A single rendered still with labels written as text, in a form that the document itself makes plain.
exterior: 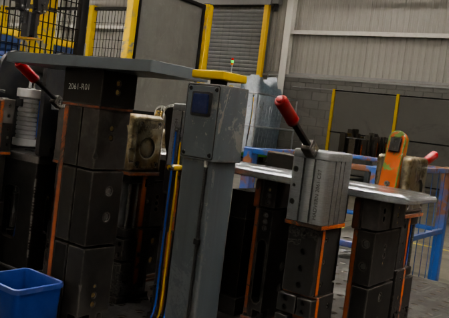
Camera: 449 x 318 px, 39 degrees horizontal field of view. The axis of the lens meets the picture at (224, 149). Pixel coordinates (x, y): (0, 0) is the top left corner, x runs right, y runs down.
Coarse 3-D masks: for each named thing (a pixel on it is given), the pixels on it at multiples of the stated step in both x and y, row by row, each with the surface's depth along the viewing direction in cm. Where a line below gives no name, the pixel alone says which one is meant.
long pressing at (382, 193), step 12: (240, 168) 121; (252, 168) 119; (264, 168) 130; (276, 168) 132; (276, 180) 116; (288, 180) 114; (348, 192) 107; (360, 192) 105; (372, 192) 104; (384, 192) 103; (396, 192) 109; (408, 192) 112; (420, 192) 115; (408, 204) 103
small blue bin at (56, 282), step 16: (0, 272) 106; (16, 272) 109; (32, 272) 109; (0, 288) 99; (16, 288) 109; (32, 288) 99; (48, 288) 102; (0, 304) 100; (16, 304) 98; (32, 304) 100; (48, 304) 103
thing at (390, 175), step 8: (392, 136) 126; (400, 136) 125; (392, 144) 125; (400, 144) 125; (392, 152) 126; (400, 152) 125; (384, 160) 126; (392, 160) 125; (400, 160) 124; (384, 168) 126; (392, 168) 125; (400, 168) 124; (384, 176) 125; (392, 176) 124; (384, 184) 124; (392, 184) 124
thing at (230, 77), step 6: (192, 72) 93; (198, 72) 92; (204, 72) 92; (210, 72) 91; (216, 72) 90; (222, 72) 90; (228, 72) 90; (204, 78) 93; (210, 78) 91; (216, 78) 90; (222, 78) 90; (228, 78) 91; (234, 78) 92; (240, 78) 93; (246, 78) 94; (222, 84) 93
